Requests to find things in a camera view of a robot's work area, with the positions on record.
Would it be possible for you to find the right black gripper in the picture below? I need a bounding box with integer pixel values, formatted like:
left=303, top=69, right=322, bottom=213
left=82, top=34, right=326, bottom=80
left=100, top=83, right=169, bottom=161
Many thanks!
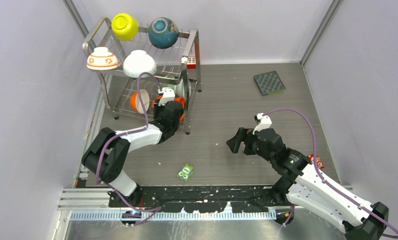
left=226, top=126, right=275, bottom=164

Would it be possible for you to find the orange plastic bowl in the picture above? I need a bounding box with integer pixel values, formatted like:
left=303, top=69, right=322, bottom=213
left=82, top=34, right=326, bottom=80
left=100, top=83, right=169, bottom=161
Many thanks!
left=174, top=97, right=185, bottom=122
left=152, top=95, right=162, bottom=116

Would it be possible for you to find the orange bowl white inside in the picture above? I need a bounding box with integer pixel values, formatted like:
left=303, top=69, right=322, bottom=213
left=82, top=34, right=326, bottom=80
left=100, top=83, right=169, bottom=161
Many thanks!
left=130, top=89, right=150, bottom=114

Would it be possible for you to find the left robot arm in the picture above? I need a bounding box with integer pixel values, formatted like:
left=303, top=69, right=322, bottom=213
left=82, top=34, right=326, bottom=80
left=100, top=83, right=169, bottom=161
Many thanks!
left=81, top=100, right=184, bottom=207

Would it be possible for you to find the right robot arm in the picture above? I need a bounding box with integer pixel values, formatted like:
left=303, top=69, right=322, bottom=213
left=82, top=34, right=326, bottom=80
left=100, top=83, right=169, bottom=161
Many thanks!
left=226, top=127, right=389, bottom=240

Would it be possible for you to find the metal two-tier dish rack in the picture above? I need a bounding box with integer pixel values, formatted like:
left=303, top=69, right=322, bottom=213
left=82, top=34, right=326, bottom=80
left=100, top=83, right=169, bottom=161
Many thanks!
left=82, top=17, right=202, bottom=135

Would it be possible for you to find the pale green ceramic bowl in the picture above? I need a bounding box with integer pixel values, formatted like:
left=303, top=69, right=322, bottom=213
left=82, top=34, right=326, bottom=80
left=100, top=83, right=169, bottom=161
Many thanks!
left=158, top=74, right=176, bottom=99

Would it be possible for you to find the green owl puzzle piece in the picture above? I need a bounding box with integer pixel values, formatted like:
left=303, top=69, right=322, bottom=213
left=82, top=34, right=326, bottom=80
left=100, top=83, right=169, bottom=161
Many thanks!
left=177, top=163, right=194, bottom=182

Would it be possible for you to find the red white toy block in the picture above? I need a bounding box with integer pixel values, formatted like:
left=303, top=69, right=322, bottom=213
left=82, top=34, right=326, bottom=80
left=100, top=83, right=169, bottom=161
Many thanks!
left=186, top=56, right=197, bottom=70

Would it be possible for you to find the plain white bowl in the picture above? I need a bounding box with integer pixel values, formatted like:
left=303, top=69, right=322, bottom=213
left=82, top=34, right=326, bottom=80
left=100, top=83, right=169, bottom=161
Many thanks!
left=122, top=50, right=157, bottom=79

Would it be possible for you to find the dark grey studded baseplate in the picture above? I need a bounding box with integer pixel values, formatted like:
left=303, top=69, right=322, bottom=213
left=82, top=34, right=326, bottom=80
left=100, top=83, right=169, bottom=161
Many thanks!
left=253, top=70, right=286, bottom=96

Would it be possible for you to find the dark blue ceramic bowl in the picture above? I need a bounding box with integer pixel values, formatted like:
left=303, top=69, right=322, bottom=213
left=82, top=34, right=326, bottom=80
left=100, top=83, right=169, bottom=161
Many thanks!
left=148, top=17, right=179, bottom=49

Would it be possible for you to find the white bowl red pattern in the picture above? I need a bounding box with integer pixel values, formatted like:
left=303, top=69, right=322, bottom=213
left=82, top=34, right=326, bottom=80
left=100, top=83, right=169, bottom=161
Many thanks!
left=86, top=47, right=119, bottom=71

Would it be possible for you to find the yellow bowl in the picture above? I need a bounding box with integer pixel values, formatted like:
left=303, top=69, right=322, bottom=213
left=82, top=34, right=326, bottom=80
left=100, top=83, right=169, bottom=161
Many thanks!
left=111, top=13, right=139, bottom=42

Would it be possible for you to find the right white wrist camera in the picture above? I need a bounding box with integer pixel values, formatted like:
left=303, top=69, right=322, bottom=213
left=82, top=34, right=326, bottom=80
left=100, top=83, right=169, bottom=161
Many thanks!
left=252, top=113, right=272, bottom=135

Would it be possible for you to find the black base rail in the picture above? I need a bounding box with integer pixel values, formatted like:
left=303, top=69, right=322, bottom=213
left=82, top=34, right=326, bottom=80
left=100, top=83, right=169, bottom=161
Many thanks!
left=107, top=185, right=292, bottom=214

